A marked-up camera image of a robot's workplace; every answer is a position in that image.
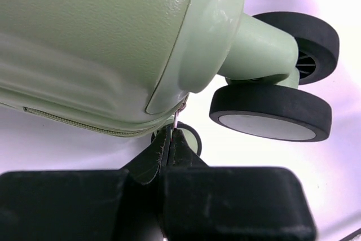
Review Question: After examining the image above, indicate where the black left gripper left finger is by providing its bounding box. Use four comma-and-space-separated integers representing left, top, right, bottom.
1, 128, 170, 240

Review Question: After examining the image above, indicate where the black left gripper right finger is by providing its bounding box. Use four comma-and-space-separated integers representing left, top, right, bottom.
161, 130, 317, 240

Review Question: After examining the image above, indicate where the green hardshell suitcase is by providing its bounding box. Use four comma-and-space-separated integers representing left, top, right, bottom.
1, 0, 340, 155

